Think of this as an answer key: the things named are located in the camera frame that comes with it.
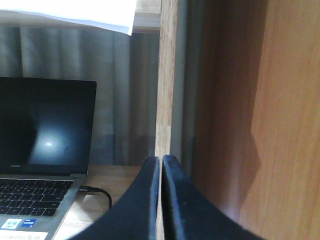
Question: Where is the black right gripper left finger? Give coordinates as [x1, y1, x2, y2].
[72, 156, 160, 240]

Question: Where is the white paper sheet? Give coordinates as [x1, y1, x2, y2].
[0, 0, 137, 36]

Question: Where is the black cable right of laptop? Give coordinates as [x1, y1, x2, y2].
[79, 186, 113, 210]

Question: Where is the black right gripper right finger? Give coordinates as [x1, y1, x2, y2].
[162, 155, 260, 240]

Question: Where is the grey laptop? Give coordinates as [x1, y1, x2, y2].
[0, 77, 97, 240]

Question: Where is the white label right sticker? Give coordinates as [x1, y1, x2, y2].
[0, 230, 48, 240]

